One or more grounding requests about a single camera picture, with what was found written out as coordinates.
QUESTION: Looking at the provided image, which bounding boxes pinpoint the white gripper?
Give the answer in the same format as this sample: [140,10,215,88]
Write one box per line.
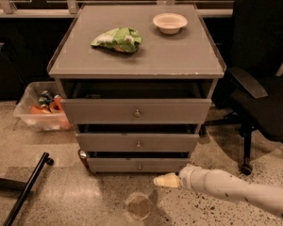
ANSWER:
[154,164,201,191]

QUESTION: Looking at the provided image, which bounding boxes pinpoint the grey bottom drawer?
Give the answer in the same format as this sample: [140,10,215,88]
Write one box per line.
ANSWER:
[87,152,191,173]

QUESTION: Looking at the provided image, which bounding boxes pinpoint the grey drawer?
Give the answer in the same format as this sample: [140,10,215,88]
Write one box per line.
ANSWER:
[87,152,191,173]
[76,124,199,153]
[61,80,210,124]

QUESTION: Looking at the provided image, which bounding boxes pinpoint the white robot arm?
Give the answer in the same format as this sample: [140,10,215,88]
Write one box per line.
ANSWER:
[153,164,283,219]

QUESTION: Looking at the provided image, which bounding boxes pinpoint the grey middle drawer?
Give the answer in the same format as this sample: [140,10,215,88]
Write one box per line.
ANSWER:
[76,124,199,153]

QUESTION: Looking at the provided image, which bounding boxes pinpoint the grey drawer cabinet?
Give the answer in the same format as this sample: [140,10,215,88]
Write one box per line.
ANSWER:
[46,4,227,175]

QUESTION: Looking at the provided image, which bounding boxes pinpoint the grey top drawer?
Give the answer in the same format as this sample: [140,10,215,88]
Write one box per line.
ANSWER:
[61,80,210,124]

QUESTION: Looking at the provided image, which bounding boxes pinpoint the brown can behind cabinet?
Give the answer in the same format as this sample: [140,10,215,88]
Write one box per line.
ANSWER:
[78,150,89,169]

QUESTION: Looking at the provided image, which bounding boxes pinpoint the orange snack packet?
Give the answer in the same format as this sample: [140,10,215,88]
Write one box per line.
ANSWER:
[49,97,63,113]

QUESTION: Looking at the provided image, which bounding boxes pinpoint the green chip bag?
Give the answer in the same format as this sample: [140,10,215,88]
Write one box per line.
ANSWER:
[91,27,142,54]

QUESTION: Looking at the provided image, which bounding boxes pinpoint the clear plastic bin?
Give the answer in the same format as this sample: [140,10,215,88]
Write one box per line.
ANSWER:
[14,81,73,131]

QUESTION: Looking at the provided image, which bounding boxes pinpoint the blue soda can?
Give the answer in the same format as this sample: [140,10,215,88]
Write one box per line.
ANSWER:
[42,90,54,104]

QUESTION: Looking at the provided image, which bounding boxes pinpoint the white paper bowl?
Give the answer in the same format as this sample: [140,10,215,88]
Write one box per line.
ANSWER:
[153,13,188,35]

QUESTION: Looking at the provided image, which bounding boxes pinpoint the black metal floor stand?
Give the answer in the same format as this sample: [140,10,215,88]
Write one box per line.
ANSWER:
[0,153,55,226]

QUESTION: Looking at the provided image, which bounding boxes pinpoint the black office chair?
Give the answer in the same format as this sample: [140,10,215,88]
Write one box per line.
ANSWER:
[212,0,283,175]

